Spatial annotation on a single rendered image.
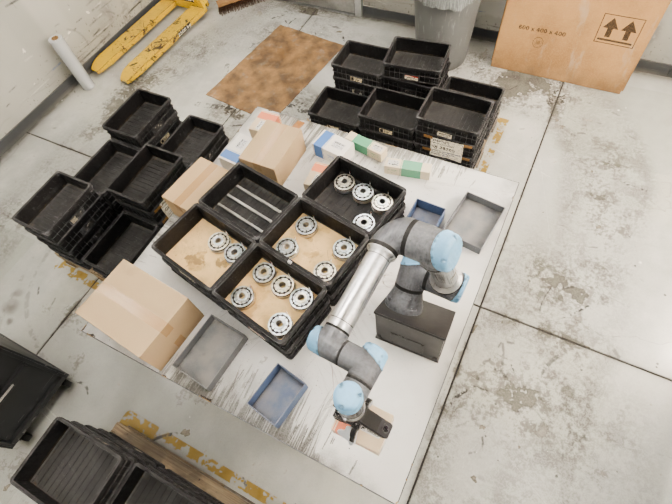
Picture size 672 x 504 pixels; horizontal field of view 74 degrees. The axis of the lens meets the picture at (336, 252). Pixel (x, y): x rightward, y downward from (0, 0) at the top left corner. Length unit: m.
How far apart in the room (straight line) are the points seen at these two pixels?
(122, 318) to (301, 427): 0.88
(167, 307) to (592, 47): 3.48
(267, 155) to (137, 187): 1.02
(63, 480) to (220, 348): 0.90
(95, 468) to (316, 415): 1.05
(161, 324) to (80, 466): 0.79
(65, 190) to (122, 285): 1.30
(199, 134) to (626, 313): 2.95
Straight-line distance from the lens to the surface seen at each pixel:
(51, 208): 3.31
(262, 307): 1.96
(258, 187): 2.31
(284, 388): 1.96
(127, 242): 3.16
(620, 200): 3.53
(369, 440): 1.46
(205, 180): 2.40
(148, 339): 2.01
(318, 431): 1.90
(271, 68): 4.37
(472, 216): 2.30
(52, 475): 2.55
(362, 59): 3.67
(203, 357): 2.10
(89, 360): 3.24
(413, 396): 1.91
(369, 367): 1.18
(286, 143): 2.43
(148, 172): 3.14
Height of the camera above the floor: 2.57
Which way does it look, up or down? 59 degrees down
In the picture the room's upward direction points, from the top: 11 degrees counter-clockwise
